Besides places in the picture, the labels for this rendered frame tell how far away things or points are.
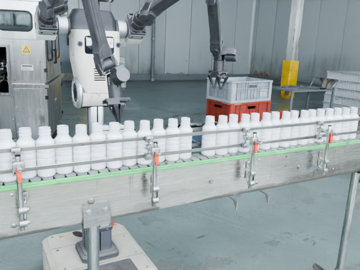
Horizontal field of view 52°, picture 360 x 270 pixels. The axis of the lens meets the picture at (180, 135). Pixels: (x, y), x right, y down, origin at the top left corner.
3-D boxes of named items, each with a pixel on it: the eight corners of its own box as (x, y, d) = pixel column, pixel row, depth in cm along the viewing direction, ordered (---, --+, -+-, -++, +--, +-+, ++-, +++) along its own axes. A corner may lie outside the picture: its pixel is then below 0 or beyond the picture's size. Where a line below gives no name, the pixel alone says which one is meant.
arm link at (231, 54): (215, 37, 195) (211, 50, 191) (236, 37, 191) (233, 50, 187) (218, 52, 205) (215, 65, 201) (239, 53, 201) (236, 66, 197)
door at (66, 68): (51, 81, 1257) (48, 16, 1206) (50, 81, 1265) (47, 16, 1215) (81, 81, 1304) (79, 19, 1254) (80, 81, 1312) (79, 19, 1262)
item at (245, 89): (231, 104, 369) (232, 81, 364) (204, 98, 401) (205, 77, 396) (271, 100, 404) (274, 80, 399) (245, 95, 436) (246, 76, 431)
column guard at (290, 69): (286, 98, 1098) (291, 60, 1071) (277, 96, 1131) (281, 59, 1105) (296, 98, 1116) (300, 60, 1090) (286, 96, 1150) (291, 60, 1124)
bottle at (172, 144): (168, 156, 152) (170, 117, 148) (181, 159, 149) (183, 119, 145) (160, 160, 147) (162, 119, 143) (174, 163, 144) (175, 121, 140)
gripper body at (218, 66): (217, 73, 208) (218, 60, 206) (228, 75, 200) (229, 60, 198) (208, 73, 205) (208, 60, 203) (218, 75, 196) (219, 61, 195)
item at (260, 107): (229, 125, 375) (231, 103, 370) (204, 118, 407) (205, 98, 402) (270, 120, 410) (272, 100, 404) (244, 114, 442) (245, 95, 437)
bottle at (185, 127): (185, 154, 155) (187, 115, 151) (194, 158, 151) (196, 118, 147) (173, 156, 152) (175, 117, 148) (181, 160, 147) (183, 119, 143)
